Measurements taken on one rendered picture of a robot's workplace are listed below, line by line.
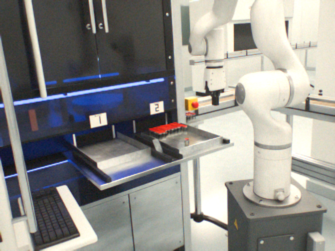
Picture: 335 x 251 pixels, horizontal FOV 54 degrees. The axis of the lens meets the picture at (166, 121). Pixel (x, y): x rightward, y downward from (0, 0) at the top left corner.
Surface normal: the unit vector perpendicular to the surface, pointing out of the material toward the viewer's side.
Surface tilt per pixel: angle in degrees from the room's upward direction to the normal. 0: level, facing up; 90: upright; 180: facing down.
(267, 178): 90
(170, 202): 90
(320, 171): 90
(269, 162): 90
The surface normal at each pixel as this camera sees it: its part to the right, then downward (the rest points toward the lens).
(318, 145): -0.83, 0.20
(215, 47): 0.11, 0.26
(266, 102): 0.40, 0.29
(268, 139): -0.50, 0.26
